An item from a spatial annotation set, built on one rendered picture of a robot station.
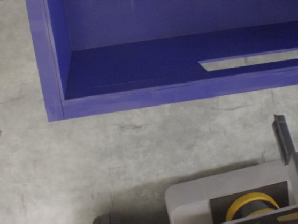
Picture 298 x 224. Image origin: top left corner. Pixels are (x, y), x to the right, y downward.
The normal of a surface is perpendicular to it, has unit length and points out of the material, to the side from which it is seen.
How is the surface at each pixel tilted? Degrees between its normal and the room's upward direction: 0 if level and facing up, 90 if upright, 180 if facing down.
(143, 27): 0
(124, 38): 0
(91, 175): 0
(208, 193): 90
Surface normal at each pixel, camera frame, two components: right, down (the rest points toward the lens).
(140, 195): 0.12, 0.31
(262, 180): -0.18, -0.93
